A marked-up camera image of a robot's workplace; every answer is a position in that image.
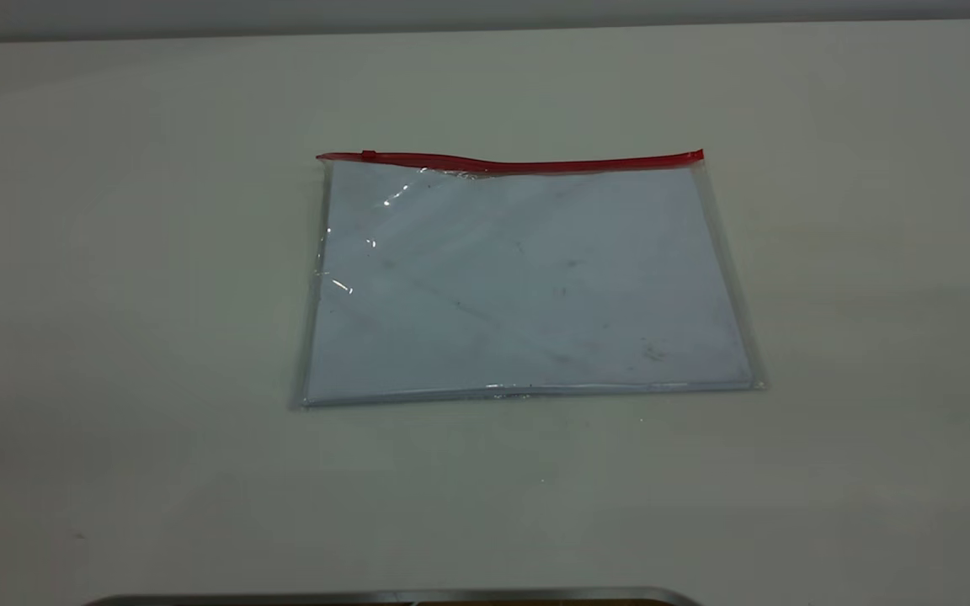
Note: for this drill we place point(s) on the clear plastic zip bag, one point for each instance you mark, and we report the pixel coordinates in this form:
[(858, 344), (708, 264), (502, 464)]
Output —
[(527, 278)]

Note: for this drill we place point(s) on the grey metal frame edge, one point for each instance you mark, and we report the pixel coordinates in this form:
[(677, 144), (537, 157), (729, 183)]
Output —
[(392, 598)]

